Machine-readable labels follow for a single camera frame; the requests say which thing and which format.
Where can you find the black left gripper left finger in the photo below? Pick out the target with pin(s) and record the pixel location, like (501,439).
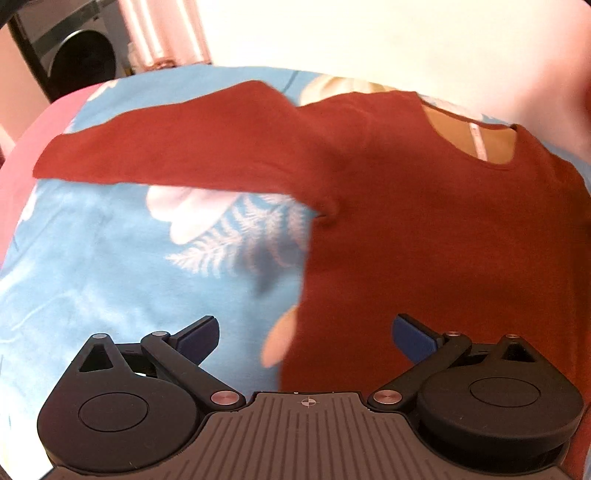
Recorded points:
(119,408)

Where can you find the dark front-load washing machine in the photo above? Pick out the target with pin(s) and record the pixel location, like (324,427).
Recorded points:
(70,45)

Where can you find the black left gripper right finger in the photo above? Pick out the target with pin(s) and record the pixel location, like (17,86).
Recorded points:
(481,404)

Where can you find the pink blanket edge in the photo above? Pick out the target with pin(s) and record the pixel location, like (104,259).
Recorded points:
(17,181)

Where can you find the blue floral bed sheet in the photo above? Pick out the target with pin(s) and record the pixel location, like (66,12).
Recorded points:
(304,227)

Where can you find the pink satin curtain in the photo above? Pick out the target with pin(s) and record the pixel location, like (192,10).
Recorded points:
(164,34)

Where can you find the dark red knit sweater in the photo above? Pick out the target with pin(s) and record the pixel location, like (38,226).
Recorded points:
(545,220)

